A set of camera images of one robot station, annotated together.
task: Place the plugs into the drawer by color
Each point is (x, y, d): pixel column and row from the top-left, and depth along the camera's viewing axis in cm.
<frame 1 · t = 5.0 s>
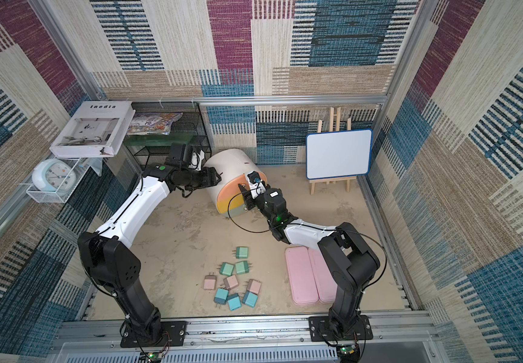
left hand: (213, 178, 86), fingers open
right hand: (244, 179, 84), fingers open
white round drawer cabinet: (233, 165, 93), point 23 cm above the table
blue framed whiteboard: (338, 153, 102), point 20 cm above the table
wooden easel: (335, 180, 109), point 7 cm above the table
green plug: (241, 252, 91), point 3 cm above the table
green plug 2: (242, 267, 87), point 3 cm above the table
green plug 3: (226, 268, 87), point 3 cm above the table
pink plug left: (209, 282, 84), point 2 cm above the table
pink plug middle: (230, 281, 83), point 3 cm above the table
pink plug right: (254, 286, 83), point 3 cm above the table
blue plug left: (221, 296, 81), point 2 cm above the table
blue plug middle: (234, 302, 80), point 2 cm above the table
blue plug right: (249, 299, 81), point 2 cm above the table
pink case: (311, 279, 85), point 2 cm above the table

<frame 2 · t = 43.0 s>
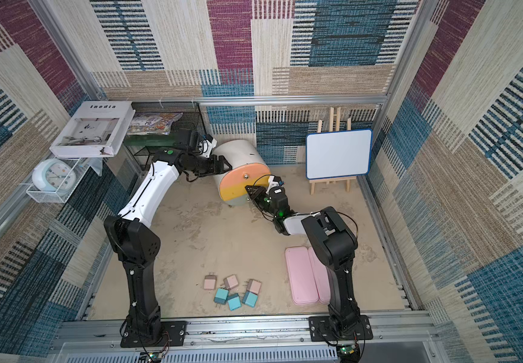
left hand: (222, 166, 87), fingers open
right hand: (244, 185, 93), fingers closed
white round drawer cabinet: (247, 162, 89), point 27 cm above the table
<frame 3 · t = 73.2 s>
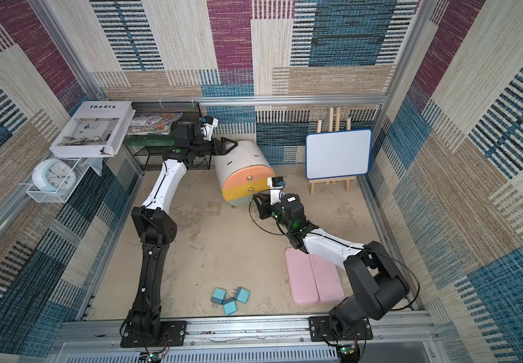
left hand: (229, 142, 93), fingers open
right hand: (254, 193, 83), fingers closed
blue plug middle: (230, 305, 79), point 2 cm above the table
blue plug right: (242, 294, 81), point 3 cm above the table
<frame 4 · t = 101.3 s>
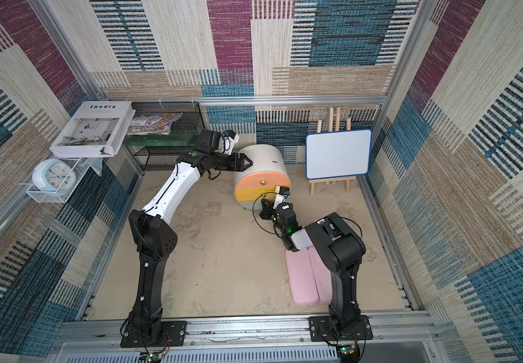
left hand: (244, 161, 90), fingers open
right hand: (261, 197, 96), fingers closed
white round drawer cabinet: (265, 157, 95), point 24 cm above the table
yellow drawer: (256, 193, 95), point 15 cm above the table
